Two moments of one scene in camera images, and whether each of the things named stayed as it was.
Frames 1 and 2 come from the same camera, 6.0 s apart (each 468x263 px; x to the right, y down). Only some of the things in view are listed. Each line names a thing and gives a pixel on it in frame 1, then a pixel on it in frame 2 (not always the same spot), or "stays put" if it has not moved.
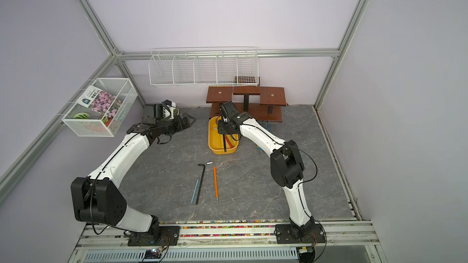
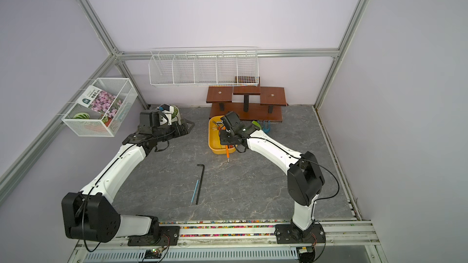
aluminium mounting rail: x=342 y=243 stays put
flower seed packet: x=100 y=101 stays put
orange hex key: x=216 y=179 -> x=227 y=153
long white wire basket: x=204 y=66 stays put
